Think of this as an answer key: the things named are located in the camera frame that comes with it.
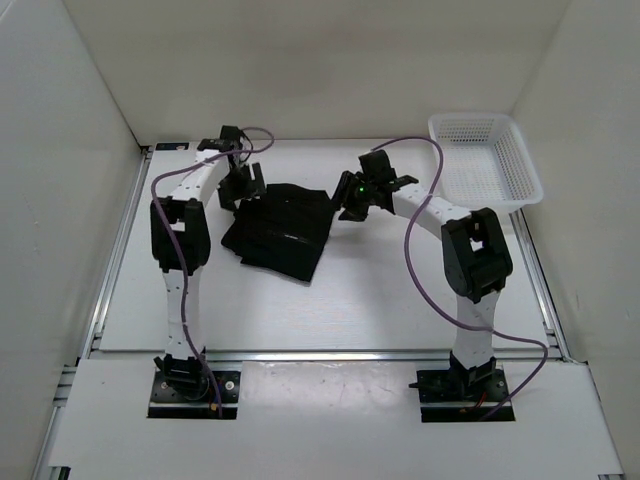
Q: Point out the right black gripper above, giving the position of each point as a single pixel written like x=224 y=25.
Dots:
x=353 y=212

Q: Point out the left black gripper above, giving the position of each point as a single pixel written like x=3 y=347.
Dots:
x=254 y=188

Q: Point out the black shorts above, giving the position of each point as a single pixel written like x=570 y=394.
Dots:
x=284 y=230

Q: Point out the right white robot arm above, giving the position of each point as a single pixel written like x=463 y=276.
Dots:
x=476 y=259

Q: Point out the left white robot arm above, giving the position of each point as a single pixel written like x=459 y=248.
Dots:
x=181 y=243

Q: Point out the white plastic basket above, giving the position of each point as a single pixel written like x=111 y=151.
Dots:
x=486 y=162

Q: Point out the aluminium frame rail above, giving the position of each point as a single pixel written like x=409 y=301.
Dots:
x=414 y=355

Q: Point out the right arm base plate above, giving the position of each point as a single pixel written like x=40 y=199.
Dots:
x=443 y=400

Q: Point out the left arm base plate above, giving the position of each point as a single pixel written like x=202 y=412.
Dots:
x=167 y=403

